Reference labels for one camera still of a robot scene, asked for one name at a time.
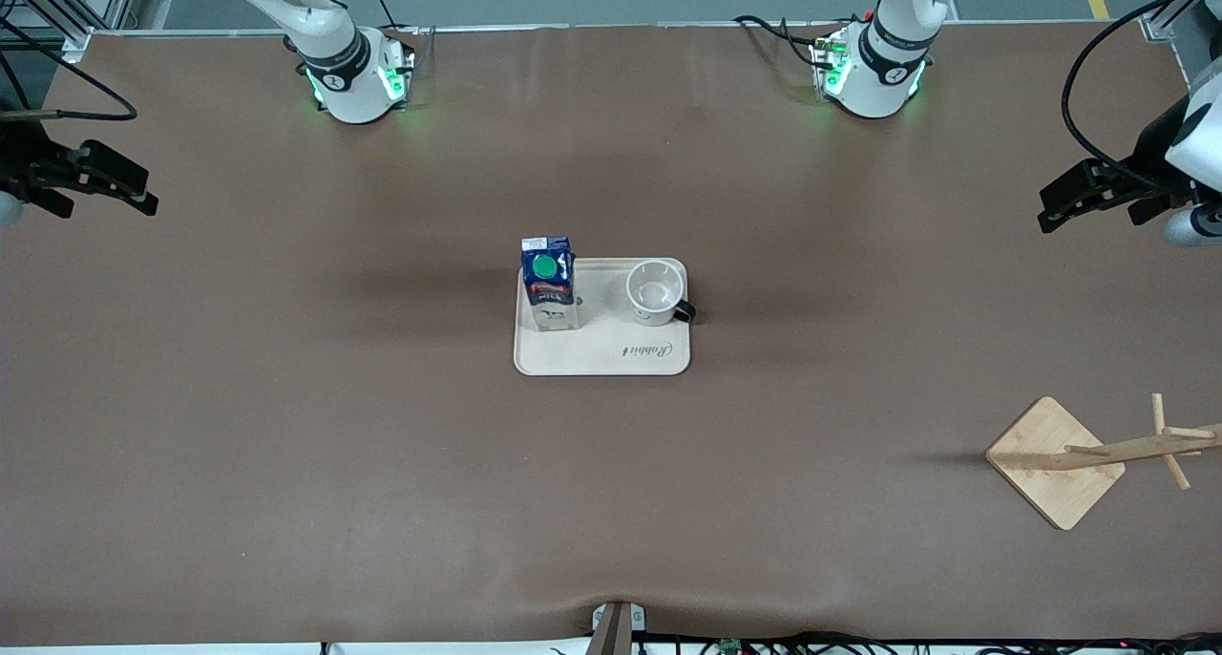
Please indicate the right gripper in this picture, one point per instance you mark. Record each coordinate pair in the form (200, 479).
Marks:
(27, 156)

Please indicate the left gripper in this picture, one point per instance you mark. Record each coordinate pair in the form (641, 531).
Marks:
(1152, 151)

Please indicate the blue milk carton green cap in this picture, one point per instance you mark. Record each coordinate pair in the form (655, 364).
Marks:
(549, 302)

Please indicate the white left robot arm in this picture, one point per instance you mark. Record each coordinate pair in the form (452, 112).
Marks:
(883, 63)

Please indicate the wooden cup rack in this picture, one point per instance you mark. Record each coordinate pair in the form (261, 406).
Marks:
(1050, 483)

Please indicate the beige plastic tray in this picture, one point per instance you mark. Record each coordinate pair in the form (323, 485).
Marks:
(611, 349)

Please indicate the small green circuit board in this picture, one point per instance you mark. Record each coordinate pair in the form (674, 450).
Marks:
(732, 646)

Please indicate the aluminium frame profile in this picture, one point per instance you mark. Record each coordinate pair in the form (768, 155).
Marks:
(1193, 6)
(57, 6)

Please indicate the metal table edge bracket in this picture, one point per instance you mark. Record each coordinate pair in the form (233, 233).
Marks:
(611, 631)

